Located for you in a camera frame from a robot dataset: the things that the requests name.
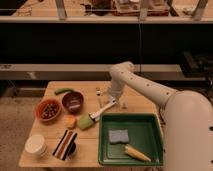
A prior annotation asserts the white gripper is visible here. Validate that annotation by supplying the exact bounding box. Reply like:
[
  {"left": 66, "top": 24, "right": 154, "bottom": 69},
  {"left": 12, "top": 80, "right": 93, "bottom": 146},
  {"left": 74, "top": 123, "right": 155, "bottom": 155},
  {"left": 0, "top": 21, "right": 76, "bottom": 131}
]
[{"left": 101, "top": 84, "right": 128, "bottom": 109}]

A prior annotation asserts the white handled dish brush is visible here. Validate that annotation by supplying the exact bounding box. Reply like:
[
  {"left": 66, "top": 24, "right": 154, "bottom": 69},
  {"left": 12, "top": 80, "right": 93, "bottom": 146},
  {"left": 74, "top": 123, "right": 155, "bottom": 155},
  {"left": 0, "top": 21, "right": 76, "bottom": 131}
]
[{"left": 90, "top": 99, "right": 116, "bottom": 121}]

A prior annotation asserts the green plastic tray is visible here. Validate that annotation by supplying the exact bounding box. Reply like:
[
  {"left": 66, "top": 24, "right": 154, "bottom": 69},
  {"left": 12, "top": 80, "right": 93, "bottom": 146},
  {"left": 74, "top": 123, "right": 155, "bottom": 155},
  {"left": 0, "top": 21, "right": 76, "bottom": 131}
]
[{"left": 98, "top": 114, "right": 163, "bottom": 166}]

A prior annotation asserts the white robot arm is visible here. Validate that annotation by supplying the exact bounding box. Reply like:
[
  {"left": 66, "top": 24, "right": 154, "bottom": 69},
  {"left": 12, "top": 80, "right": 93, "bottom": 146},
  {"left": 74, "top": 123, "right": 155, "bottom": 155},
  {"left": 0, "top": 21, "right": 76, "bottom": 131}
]
[{"left": 108, "top": 61, "right": 213, "bottom": 171}]

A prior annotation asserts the silver fork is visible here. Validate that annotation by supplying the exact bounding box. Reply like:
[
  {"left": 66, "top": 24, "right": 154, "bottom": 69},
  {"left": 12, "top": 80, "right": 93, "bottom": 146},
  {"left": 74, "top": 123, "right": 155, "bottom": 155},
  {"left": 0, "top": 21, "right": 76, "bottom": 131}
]
[{"left": 96, "top": 87, "right": 102, "bottom": 108}]

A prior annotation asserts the blue grey sponge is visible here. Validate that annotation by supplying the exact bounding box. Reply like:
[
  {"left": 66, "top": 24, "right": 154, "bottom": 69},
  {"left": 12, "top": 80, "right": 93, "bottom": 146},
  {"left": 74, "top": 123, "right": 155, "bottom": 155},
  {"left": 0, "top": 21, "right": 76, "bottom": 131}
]
[{"left": 109, "top": 130, "right": 129, "bottom": 144}]

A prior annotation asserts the light green cup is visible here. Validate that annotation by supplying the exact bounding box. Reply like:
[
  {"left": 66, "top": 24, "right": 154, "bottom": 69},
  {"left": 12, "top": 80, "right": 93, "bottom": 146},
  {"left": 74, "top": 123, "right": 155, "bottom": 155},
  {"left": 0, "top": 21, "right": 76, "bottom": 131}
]
[{"left": 77, "top": 115, "right": 94, "bottom": 130}]

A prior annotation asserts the dark red bowl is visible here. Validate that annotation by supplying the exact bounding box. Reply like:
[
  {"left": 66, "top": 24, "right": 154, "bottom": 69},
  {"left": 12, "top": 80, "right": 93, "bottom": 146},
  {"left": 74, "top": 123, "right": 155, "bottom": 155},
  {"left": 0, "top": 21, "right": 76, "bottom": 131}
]
[{"left": 62, "top": 91, "right": 84, "bottom": 114}]

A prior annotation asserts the orange fruit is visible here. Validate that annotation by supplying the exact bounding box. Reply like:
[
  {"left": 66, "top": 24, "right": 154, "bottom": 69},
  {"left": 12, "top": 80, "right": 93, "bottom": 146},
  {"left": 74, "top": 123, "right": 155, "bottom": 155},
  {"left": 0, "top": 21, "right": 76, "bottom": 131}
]
[{"left": 65, "top": 115, "right": 77, "bottom": 129}]

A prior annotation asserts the green cucumber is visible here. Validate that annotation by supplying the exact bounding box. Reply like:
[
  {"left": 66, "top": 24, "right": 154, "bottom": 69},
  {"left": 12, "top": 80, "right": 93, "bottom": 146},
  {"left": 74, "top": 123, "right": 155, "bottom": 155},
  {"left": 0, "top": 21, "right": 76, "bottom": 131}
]
[{"left": 54, "top": 88, "right": 74, "bottom": 95}]

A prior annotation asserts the yellow corn cob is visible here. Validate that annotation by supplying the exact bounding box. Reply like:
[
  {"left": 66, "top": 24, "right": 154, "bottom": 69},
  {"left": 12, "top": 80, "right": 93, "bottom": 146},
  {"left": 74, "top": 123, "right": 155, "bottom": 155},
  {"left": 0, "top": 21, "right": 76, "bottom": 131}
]
[{"left": 125, "top": 144, "right": 151, "bottom": 162}]

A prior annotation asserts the wooden table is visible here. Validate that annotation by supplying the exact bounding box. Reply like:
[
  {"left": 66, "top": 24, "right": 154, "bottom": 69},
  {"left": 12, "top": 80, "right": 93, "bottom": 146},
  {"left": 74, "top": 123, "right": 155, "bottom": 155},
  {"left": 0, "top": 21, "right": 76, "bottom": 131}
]
[{"left": 19, "top": 81, "right": 157, "bottom": 171}]

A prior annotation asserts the orange bowl with food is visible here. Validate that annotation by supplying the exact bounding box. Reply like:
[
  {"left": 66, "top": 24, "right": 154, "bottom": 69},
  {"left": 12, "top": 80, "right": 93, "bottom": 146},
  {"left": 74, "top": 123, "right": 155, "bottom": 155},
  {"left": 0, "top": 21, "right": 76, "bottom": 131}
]
[{"left": 35, "top": 99, "right": 62, "bottom": 122}]

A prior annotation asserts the striped brown white towel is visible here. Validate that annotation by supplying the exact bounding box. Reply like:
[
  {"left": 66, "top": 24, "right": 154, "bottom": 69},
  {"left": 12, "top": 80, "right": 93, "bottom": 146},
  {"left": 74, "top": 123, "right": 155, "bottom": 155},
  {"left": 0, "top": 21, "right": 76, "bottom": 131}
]
[{"left": 52, "top": 130, "right": 77, "bottom": 161}]

